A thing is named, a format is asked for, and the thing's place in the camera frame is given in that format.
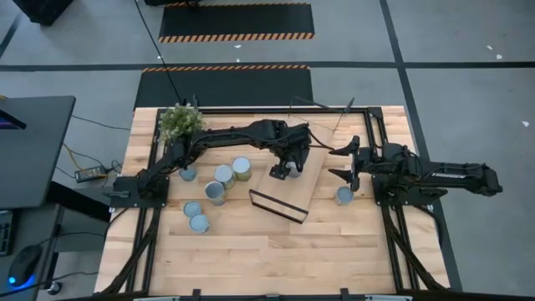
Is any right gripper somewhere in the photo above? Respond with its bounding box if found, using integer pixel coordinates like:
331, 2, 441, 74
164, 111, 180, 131
329, 135, 380, 192

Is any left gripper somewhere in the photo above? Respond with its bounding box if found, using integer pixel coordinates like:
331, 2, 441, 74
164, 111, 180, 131
269, 127, 313, 181

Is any green peas can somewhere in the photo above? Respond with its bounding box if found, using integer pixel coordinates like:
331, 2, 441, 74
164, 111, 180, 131
334, 186, 354, 207

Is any tall can yellow-green label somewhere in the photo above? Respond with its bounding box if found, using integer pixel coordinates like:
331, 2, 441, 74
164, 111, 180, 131
232, 156, 253, 182

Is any tall can carrots label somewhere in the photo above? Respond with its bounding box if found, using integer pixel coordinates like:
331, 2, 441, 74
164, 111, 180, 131
213, 163, 237, 190

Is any tall can peaches label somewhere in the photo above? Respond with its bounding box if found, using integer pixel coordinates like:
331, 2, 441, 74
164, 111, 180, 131
204, 180, 228, 207

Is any short can tomato label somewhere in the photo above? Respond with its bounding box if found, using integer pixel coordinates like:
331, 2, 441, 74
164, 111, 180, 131
182, 200, 203, 218

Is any mixed vegetables can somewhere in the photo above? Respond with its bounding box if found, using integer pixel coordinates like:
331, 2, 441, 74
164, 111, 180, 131
189, 213, 211, 235

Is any black-framed wooden shelf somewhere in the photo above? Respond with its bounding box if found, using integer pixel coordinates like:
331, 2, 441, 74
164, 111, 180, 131
248, 95, 356, 225

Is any black hazard-striped floor mat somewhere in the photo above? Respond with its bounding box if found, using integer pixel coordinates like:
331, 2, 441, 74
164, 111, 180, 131
157, 2, 315, 43
133, 64, 314, 110

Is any potted plant striped pot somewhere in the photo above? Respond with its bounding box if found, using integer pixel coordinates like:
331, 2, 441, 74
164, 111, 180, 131
158, 102, 206, 145

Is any black power adapter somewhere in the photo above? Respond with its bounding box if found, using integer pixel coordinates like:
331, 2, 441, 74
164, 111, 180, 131
74, 166, 108, 184

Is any dark desk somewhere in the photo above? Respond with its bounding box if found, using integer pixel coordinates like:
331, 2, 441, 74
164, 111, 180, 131
0, 94, 77, 210

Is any grey side desk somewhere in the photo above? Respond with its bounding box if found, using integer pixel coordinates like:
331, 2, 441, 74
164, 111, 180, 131
0, 203, 64, 301

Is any black computer mouse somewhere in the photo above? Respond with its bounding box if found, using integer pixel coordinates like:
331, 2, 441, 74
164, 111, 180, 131
7, 244, 43, 290

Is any dark monitor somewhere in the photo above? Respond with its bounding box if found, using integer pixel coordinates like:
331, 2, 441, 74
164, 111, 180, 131
0, 109, 27, 130

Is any black keyboard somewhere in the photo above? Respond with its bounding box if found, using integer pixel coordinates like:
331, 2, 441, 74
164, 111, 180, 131
0, 210, 17, 257

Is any black cable bundle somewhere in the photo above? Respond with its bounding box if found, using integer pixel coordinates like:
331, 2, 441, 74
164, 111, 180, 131
99, 207, 162, 296
382, 204, 446, 292

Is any black hanging cable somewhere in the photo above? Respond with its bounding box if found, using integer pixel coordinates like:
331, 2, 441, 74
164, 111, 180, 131
133, 0, 184, 105

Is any yellow floor cable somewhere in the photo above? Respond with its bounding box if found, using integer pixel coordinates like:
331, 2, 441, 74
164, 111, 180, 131
62, 144, 84, 172

